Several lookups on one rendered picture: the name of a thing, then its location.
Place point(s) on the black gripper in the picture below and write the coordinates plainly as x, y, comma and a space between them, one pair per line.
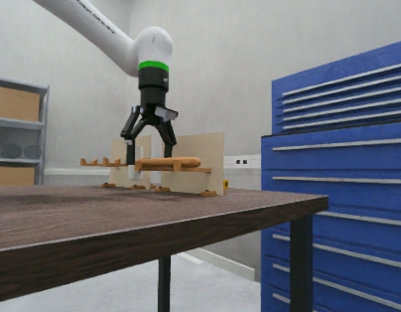
149, 97

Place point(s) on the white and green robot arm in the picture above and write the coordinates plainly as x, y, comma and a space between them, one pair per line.
151, 50

